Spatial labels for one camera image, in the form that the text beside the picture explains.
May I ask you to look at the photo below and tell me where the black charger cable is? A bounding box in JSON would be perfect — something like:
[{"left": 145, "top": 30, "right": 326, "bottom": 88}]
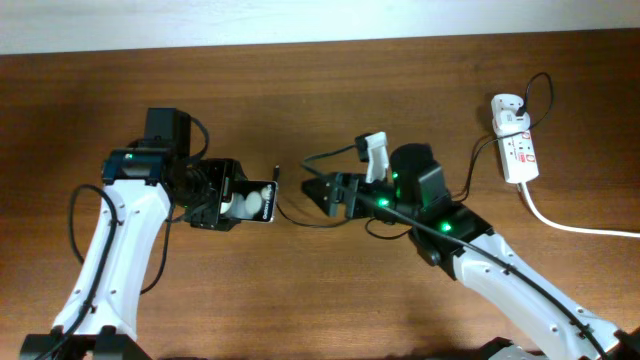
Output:
[{"left": 272, "top": 72, "right": 555, "bottom": 230}]

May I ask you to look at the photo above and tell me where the white power strip cord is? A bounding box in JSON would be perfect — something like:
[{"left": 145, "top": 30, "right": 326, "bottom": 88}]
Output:
[{"left": 517, "top": 181, "right": 640, "bottom": 239}]

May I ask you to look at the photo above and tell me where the white power strip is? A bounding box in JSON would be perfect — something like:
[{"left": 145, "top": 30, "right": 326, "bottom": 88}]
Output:
[{"left": 497, "top": 130, "right": 539, "bottom": 184}]

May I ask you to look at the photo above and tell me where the white USB charger adapter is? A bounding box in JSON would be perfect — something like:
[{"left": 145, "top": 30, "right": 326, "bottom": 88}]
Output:
[{"left": 491, "top": 94, "right": 531, "bottom": 137}]

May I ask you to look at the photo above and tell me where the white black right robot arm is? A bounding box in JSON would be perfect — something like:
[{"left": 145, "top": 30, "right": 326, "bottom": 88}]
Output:
[{"left": 301, "top": 143, "right": 639, "bottom": 359}]

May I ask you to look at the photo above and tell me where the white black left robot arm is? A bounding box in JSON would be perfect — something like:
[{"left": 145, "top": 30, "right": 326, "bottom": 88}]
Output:
[{"left": 19, "top": 146, "right": 277, "bottom": 359}]

